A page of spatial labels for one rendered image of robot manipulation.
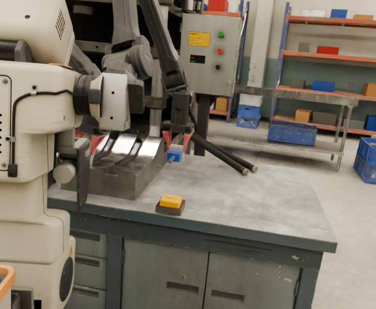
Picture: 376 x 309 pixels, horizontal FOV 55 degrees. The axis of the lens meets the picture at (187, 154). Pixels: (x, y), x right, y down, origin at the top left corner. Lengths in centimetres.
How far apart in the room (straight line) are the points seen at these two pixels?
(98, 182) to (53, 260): 42
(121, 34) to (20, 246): 53
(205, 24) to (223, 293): 128
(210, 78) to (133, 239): 101
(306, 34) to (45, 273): 722
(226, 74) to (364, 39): 599
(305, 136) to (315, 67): 304
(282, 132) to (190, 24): 311
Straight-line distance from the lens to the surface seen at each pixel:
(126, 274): 133
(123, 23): 92
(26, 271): 90
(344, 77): 773
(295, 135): 485
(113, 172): 124
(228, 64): 192
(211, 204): 122
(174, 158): 121
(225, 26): 193
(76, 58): 122
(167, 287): 132
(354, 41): 775
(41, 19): 76
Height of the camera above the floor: 128
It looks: 16 degrees down
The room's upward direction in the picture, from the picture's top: 5 degrees clockwise
